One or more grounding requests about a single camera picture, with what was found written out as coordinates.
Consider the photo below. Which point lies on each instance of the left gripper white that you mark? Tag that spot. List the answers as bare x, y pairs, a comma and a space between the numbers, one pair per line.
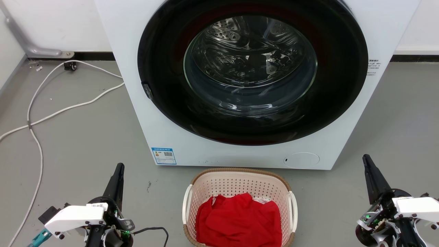
77, 216

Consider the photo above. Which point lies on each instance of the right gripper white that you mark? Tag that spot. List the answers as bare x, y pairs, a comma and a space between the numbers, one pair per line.
404, 216

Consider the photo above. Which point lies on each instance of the beige plastic laundry basket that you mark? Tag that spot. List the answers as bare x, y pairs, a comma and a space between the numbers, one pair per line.
236, 183

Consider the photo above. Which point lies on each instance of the white front-load washing machine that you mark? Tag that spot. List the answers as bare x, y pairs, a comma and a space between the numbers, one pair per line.
343, 137

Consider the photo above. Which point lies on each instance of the blue energy label sticker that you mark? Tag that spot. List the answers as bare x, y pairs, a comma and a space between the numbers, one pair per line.
164, 156

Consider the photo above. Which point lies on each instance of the round white filter cover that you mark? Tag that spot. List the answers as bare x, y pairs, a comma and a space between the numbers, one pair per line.
301, 160

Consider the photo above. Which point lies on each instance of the white garment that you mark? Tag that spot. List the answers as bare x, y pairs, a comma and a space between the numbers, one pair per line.
263, 200

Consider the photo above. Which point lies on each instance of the black round washer door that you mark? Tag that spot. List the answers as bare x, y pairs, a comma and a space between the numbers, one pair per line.
164, 68

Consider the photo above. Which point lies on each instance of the small black floor fitting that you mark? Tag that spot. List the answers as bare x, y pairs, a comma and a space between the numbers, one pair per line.
70, 66

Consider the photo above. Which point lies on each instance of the red garment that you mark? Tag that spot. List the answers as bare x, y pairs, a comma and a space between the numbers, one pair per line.
240, 223

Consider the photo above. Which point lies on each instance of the grey wall pipe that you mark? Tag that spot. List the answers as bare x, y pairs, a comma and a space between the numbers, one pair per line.
24, 43

